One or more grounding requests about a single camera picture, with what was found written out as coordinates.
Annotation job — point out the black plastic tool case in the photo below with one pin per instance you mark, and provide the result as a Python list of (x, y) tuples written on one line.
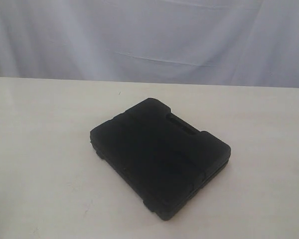
[(165, 160)]

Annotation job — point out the white backdrop cloth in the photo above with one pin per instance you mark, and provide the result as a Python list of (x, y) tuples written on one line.
[(217, 42)]

